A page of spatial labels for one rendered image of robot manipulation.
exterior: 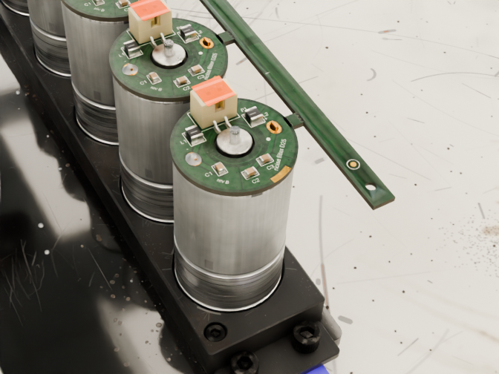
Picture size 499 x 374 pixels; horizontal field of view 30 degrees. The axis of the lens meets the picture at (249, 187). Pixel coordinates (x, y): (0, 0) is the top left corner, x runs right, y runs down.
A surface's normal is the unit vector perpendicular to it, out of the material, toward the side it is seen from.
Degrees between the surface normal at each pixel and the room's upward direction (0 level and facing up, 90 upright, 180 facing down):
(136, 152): 90
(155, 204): 90
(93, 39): 90
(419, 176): 0
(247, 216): 90
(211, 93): 0
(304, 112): 0
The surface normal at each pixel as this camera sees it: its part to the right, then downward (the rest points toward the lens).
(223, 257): -0.13, 0.76
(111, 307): 0.04, -0.64
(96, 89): -0.38, 0.70
